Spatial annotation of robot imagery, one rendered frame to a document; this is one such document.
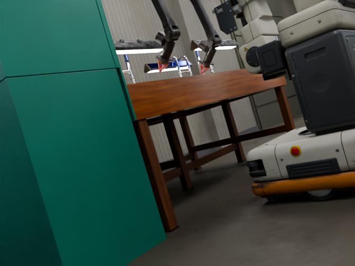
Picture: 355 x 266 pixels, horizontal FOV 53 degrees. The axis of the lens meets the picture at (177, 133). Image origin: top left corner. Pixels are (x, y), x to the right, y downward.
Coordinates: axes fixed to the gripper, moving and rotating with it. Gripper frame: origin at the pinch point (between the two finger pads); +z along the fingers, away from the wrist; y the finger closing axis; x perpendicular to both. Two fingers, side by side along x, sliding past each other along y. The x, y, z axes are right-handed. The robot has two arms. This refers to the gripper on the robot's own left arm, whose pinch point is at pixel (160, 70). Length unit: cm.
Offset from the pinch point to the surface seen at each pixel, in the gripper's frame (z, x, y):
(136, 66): 105, -158, -161
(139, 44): -3.5, -26.2, -4.4
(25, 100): -9, 21, 99
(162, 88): -3.3, 21.1, 20.1
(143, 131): 10, 35, 42
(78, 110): -4, 26, 78
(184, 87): -2.1, 22.4, 2.5
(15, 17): -30, -4, 93
